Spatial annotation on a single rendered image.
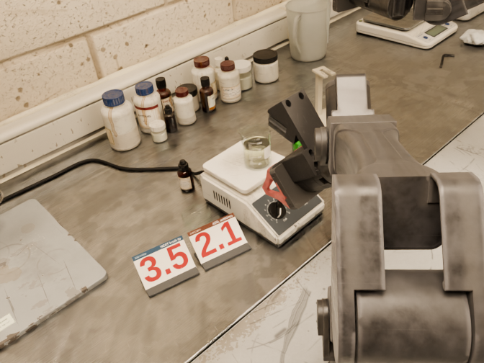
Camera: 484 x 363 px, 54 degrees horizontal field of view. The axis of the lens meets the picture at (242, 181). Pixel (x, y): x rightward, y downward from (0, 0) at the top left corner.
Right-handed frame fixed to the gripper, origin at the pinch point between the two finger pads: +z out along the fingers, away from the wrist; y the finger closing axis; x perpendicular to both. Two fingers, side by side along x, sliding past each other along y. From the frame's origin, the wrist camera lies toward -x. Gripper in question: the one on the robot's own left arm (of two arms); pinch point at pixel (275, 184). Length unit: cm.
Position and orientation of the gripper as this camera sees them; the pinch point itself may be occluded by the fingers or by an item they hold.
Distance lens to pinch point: 75.6
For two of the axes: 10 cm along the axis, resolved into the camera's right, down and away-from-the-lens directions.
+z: -4.7, 1.9, 8.6
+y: -7.2, 4.8, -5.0
